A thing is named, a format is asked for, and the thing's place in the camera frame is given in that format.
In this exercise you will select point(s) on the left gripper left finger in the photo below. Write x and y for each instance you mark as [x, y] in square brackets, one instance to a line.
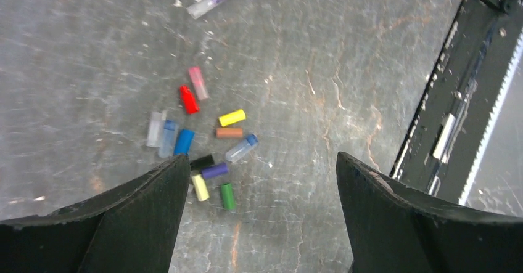
[130, 228]

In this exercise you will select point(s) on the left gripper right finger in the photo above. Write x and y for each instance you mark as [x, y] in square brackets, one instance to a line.
[396, 228]

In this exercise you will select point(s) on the pale yellow pen cap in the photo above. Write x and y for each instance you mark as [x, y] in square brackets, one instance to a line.
[200, 187]

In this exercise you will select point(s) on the clear blue pen cap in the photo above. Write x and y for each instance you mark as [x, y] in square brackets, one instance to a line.
[168, 140]
[240, 150]

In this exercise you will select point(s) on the clear colourless pen cap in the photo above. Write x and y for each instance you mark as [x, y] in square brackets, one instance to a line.
[155, 129]

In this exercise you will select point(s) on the black pen cap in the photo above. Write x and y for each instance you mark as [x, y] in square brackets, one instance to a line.
[202, 162]

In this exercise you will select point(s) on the green pen cap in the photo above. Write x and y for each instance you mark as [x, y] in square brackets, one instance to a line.
[227, 196]

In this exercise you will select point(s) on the purple pen cap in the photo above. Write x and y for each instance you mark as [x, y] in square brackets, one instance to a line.
[214, 171]

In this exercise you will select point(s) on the clear pink pen cap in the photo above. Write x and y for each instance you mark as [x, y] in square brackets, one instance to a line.
[198, 83]

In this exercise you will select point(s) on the bright yellow pen cap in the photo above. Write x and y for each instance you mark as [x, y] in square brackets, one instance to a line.
[232, 118]

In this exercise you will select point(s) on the red pen cap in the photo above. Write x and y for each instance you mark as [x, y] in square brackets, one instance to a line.
[188, 100]

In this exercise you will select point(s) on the orange pen cap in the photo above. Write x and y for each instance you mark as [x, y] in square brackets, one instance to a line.
[229, 133]

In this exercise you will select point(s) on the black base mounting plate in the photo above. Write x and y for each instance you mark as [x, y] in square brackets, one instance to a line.
[441, 142]

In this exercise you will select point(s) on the white slotted cable duct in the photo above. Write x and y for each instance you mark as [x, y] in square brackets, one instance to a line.
[493, 117]

